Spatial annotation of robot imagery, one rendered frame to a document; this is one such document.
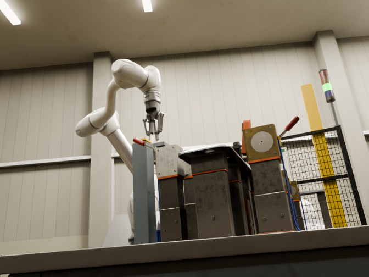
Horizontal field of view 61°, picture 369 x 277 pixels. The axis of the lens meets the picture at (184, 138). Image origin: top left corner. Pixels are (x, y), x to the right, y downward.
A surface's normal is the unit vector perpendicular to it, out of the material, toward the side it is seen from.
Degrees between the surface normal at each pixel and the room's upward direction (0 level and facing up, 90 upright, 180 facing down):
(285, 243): 90
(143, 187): 90
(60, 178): 90
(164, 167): 90
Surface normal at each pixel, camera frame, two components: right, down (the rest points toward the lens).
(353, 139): -0.05, -0.34
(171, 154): -0.37, -0.29
